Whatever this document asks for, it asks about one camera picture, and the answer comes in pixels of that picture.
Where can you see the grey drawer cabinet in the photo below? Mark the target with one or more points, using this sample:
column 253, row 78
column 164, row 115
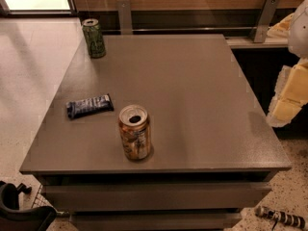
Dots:
column 212, row 151

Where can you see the right metal wall bracket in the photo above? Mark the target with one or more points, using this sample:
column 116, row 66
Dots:
column 259, row 32

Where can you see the metal wall bracket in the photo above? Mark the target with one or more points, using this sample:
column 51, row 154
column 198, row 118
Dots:
column 259, row 32
column 124, row 16

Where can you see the orange soda can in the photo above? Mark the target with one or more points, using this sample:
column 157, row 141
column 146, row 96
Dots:
column 134, row 129

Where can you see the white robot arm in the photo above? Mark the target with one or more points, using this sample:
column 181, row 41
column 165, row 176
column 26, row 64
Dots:
column 298, row 34

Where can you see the black office chair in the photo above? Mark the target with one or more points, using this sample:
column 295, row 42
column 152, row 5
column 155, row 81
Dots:
column 12, row 218

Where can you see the green soda can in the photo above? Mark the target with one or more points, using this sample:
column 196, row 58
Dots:
column 94, row 38

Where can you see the wire mesh basket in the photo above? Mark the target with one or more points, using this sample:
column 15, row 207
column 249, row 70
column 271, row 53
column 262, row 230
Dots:
column 39, row 199

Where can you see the left metal wall bracket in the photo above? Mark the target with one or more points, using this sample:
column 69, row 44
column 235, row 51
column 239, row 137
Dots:
column 124, row 16

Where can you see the dark blue snack bar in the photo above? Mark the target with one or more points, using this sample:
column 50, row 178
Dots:
column 89, row 106

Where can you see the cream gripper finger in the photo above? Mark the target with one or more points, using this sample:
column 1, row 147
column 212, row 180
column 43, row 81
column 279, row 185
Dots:
column 281, row 29
column 291, row 94

